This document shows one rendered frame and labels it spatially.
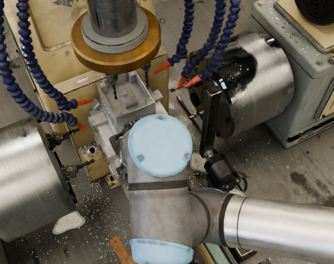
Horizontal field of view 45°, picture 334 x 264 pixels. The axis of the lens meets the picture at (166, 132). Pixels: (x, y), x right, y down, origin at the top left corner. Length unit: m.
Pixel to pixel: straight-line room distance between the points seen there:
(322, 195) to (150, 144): 0.80
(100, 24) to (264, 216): 0.44
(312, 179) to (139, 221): 0.80
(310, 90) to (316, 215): 0.53
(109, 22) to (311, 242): 0.50
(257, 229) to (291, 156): 0.68
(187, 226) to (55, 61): 0.63
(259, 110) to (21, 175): 0.58
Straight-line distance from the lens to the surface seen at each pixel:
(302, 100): 1.15
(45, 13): 1.00
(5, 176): 0.90
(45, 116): 0.85
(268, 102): 1.05
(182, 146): 0.57
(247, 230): 0.66
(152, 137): 0.57
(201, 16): 1.69
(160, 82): 1.12
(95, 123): 1.02
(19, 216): 0.93
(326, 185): 1.30
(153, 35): 0.82
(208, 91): 0.84
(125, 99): 0.98
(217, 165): 0.98
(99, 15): 0.76
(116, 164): 0.97
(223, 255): 1.03
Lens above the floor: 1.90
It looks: 57 degrees down
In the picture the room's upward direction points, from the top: 1 degrees counter-clockwise
